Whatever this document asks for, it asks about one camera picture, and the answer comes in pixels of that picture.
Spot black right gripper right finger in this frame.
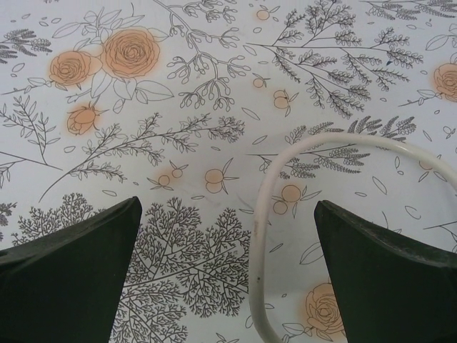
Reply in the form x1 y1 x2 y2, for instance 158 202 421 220
313 199 457 343

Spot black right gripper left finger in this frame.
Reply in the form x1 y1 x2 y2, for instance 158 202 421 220
0 195 143 343

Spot floral table mat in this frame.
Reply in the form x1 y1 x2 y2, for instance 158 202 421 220
0 0 457 343

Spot white power strip cable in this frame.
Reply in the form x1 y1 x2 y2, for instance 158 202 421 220
248 134 457 343

